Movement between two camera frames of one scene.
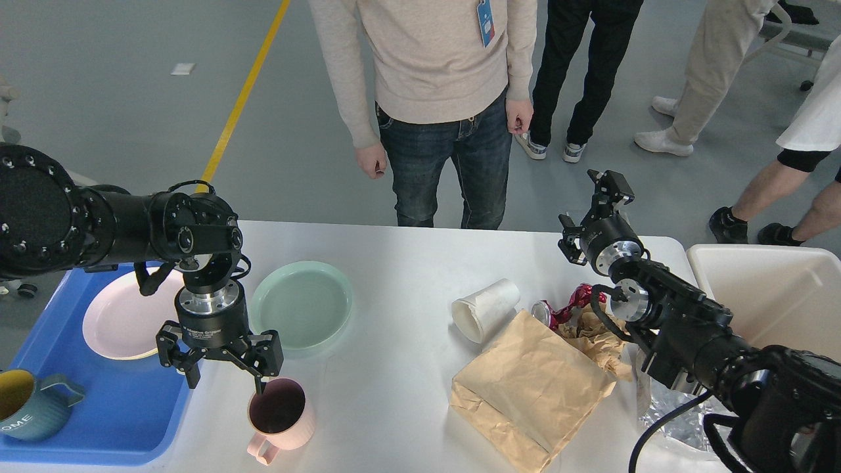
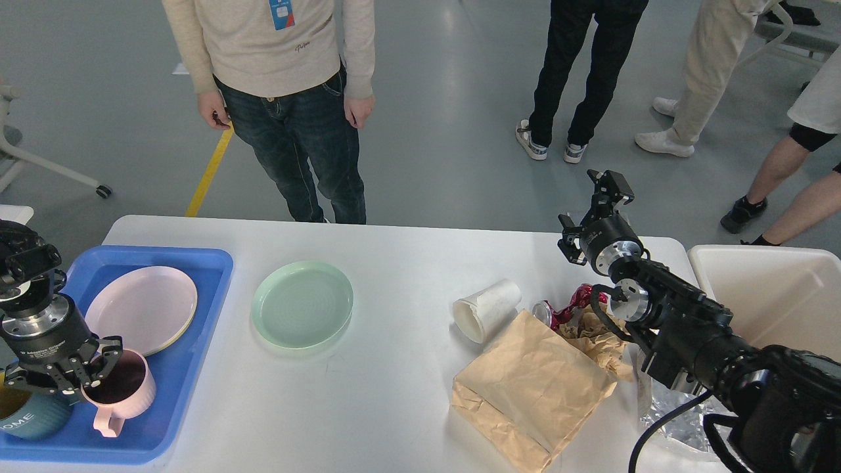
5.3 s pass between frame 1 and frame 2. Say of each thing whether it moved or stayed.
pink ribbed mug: moved
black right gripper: stayed
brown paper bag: stayed
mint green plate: stayed
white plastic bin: stayed
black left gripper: moved
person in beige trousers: stayed
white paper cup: stayed
